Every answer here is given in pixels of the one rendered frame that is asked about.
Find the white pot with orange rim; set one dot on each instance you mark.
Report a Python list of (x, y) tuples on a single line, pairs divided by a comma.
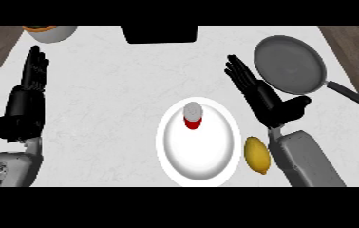
[(49, 33)]

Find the red can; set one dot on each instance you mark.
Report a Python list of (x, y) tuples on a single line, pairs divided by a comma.
[(192, 115)]

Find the yellow lemon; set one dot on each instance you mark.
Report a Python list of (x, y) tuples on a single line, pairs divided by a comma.
[(257, 155)]

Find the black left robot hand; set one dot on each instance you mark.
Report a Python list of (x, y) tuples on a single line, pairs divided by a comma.
[(22, 108)]

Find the white plate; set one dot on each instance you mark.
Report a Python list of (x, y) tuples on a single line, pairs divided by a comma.
[(198, 143)]

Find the grey frying pan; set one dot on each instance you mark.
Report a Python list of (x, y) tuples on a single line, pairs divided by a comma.
[(291, 65)]

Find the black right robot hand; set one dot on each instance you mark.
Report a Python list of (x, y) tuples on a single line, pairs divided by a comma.
[(266, 102)]

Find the black appliance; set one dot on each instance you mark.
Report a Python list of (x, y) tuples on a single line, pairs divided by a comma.
[(159, 34)]

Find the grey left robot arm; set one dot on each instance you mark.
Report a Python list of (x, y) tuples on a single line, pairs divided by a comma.
[(19, 163)]

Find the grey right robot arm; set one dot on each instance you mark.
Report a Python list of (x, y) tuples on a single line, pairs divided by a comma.
[(303, 159)]

